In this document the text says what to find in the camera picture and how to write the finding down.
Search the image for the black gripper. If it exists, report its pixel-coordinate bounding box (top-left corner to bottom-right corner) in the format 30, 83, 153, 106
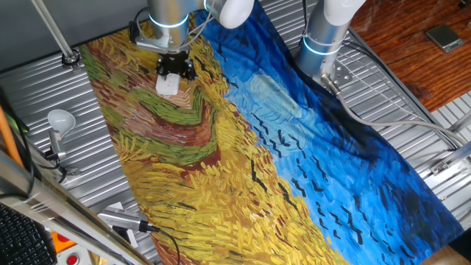
155, 51, 199, 82

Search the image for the white four-socket power strip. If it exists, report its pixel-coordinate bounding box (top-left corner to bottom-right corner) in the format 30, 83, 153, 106
155, 72, 182, 98

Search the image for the grey metal pole stand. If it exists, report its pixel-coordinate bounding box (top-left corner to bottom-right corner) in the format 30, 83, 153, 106
30, 0, 82, 70

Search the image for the Van Gogh wheatfield print cloth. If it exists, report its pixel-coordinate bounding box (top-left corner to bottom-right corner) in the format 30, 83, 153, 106
78, 0, 465, 265

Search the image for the pale grey bulb-shaped fixture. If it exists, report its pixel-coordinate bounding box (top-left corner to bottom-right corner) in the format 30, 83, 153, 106
46, 108, 77, 162

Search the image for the orange pole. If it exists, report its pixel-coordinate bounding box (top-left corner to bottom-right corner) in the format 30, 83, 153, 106
0, 105, 24, 167

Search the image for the grey box with red button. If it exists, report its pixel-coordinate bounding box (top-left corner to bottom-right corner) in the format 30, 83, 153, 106
54, 250, 90, 265

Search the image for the black computer keyboard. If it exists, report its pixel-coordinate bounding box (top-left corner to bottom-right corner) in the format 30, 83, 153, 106
0, 203, 59, 265

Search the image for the small grey digital scale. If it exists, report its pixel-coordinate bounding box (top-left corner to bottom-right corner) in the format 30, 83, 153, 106
425, 24, 465, 54

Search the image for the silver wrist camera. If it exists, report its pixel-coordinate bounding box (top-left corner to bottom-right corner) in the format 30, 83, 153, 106
127, 18, 185, 55

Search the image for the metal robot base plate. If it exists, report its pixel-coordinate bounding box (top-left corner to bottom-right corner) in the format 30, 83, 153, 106
319, 60, 355, 90

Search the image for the black camera cable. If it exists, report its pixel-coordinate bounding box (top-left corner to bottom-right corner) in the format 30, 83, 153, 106
146, 222, 182, 265

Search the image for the aluminium frame beam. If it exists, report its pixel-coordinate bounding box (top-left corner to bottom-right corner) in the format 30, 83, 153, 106
0, 149, 154, 265

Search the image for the thick grey base cable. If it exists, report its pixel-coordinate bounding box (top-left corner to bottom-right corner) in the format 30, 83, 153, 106
321, 72, 471, 149

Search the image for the aluminium profile bracket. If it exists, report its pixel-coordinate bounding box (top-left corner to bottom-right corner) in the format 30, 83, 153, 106
429, 141, 471, 177

